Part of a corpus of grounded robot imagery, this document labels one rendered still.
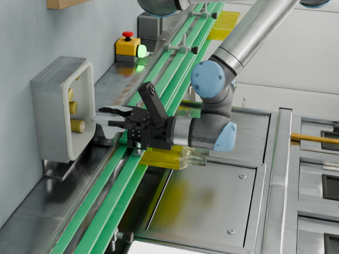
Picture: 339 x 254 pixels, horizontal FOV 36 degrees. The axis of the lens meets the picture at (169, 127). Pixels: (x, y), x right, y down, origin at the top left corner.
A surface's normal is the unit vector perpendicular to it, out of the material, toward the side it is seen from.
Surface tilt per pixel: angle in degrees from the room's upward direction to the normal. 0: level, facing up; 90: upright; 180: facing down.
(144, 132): 90
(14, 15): 0
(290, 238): 90
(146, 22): 90
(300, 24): 90
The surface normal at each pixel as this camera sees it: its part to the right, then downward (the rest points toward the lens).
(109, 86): 0.02, -0.88
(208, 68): -0.25, -0.19
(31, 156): 0.97, 0.14
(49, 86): -0.23, 0.47
